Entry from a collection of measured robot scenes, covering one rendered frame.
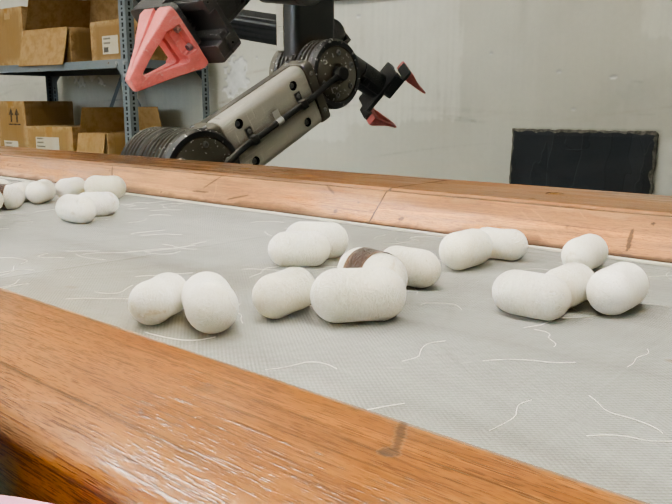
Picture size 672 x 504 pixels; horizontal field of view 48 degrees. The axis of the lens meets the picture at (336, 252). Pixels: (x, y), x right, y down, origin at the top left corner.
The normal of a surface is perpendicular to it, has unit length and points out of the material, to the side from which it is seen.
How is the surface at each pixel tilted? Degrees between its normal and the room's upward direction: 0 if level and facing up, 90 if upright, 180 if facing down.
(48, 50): 77
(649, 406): 0
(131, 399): 0
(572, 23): 90
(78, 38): 89
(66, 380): 0
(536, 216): 45
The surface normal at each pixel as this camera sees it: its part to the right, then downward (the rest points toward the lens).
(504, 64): -0.58, 0.16
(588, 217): -0.46, -0.59
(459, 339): 0.00, -0.98
